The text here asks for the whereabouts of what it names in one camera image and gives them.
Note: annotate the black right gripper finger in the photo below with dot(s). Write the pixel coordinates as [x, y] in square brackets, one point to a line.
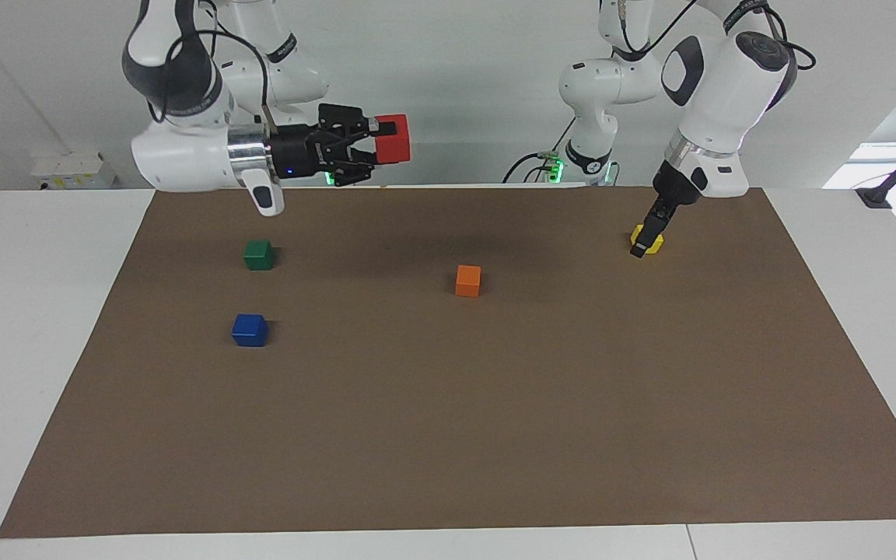
[375, 124]
[369, 159]

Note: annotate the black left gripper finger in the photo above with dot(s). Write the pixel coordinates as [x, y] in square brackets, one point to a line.
[640, 243]
[657, 222]

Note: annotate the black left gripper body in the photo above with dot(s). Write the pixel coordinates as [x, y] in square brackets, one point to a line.
[673, 194]

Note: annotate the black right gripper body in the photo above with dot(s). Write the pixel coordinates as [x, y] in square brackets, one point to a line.
[312, 152]

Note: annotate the red wooden block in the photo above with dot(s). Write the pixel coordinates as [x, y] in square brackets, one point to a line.
[393, 140]

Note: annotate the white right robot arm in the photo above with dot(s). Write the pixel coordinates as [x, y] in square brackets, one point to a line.
[183, 148]

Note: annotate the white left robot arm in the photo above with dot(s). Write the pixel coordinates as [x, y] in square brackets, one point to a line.
[720, 85]

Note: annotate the yellow wooden block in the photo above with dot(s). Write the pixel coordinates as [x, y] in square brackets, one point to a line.
[654, 245]

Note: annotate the green wooden block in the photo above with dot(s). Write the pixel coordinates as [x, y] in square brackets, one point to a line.
[259, 255]

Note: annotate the orange wooden block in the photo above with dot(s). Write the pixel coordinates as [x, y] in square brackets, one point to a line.
[468, 281]

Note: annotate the blue wooden block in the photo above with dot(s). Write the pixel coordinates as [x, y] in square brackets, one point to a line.
[250, 330]

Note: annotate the brown paper mat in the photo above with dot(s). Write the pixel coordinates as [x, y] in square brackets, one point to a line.
[448, 404]

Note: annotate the white wall box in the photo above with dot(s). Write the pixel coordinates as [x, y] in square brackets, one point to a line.
[75, 171]

